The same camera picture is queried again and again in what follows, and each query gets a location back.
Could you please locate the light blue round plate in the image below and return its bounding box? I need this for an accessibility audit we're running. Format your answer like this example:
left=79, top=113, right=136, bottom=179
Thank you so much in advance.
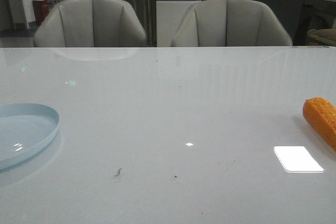
left=1, top=103, right=60, bottom=170

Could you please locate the orange toy corn cob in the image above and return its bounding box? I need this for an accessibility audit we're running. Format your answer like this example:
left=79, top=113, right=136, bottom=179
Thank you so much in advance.
left=302, top=97, right=335, bottom=150

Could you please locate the right beige upholstered chair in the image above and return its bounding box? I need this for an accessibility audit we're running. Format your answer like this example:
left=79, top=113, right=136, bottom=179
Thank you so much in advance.
left=171, top=0, right=292, bottom=47

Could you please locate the beige upholstered chair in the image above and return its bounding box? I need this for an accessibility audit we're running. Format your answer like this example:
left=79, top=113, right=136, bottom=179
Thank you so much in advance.
left=171, top=0, right=292, bottom=47
left=33, top=0, right=147, bottom=48

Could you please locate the left beige upholstered chair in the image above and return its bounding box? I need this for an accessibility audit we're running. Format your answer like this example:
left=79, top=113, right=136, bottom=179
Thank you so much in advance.
left=33, top=0, right=147, bottom=48

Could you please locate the red trash bin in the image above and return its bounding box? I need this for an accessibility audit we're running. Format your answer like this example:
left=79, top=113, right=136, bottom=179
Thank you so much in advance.
left=32, top=0, right=49, bottom=25

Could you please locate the olive cushion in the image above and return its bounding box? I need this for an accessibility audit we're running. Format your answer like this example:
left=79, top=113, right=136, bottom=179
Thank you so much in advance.
left=306, top=28, right=335, bottom=46

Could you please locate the dark side table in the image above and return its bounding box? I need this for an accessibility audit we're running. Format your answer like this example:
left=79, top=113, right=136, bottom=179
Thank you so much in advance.
left=293, top=0, right=335, bottom=46

